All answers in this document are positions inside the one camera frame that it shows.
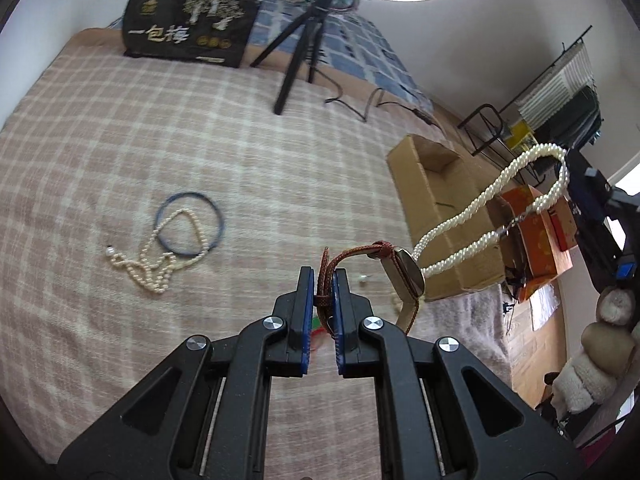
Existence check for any twisted white pearl necklace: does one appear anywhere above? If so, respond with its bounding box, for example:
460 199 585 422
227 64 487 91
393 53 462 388
410 142 571 279

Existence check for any brown strap wristwatch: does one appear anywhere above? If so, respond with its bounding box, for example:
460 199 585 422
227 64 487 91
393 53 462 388
314 240 425 335

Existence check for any thin white pearl necklace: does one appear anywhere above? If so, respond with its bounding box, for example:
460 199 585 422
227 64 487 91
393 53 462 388
105 207 212 296

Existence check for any orange cloth covered stand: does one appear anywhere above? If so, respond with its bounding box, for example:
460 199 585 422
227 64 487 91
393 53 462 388
504 198 574 302

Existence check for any black clothes rack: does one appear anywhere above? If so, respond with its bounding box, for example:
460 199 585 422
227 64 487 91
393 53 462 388
458 35 604 169

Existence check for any white plush toy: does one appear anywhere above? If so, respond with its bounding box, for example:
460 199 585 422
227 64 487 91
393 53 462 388
551 287 639 419

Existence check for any cardboard box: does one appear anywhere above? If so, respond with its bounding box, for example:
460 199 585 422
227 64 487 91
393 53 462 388
387 134 520 301

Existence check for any pink plaid blanket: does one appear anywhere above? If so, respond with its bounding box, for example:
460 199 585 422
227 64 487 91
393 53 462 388
1 29 451 463

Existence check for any black tripod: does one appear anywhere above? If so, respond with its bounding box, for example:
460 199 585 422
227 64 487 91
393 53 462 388
250 0 333 115

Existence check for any black snack bag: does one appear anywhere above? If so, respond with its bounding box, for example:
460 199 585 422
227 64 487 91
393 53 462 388
122 0 262 68

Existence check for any blue bangle ring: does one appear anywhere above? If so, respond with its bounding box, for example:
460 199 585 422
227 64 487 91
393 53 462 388
153 190 227 257

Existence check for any black power cable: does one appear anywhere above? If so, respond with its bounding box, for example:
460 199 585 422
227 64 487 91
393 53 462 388
324 86 442 131

